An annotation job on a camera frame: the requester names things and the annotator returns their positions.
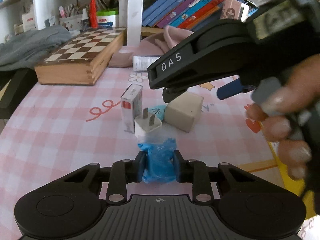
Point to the white pen holder cup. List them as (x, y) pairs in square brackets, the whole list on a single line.
[(72, 22)]

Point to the blue plastic bag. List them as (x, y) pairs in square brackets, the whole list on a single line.
[(159, 163)]

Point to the pink purple cloth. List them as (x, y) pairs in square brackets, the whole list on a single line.
[(154, 45)]

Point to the pink checkered tablecloth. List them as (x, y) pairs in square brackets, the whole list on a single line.
[(58, 129)]

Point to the grey cloth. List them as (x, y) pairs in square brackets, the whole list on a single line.
[(29, 48)]

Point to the small red white box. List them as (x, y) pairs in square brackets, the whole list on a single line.
[(131, 106)]

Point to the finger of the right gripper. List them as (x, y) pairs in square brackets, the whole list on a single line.
[(233, 88), (175, 95)]

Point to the wooden chess board box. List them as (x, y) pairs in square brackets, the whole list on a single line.
[(83, 59)]

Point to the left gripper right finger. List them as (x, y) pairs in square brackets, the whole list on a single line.
[(197, 173)]

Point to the green lid white jar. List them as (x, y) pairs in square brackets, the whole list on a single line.
[(107, 18)]

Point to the row of leaning books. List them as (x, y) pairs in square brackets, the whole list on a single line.
[(174, 12)]

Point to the small light blue clip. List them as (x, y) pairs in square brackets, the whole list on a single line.
[(158, 111)]

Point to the beige sponge block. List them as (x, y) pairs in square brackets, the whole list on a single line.
[(184, 111)]

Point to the red tassel ornament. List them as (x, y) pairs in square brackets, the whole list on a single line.
[(92, 14)]

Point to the white spray bottle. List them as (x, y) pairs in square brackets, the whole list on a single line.
[(141, 63)]

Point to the white power plug adapter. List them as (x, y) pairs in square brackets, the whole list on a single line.
[(147, 127)]

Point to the person's right hand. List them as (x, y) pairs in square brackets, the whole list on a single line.
[(301, 90)]

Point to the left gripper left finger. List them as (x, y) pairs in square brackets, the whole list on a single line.
[(124, 172)]

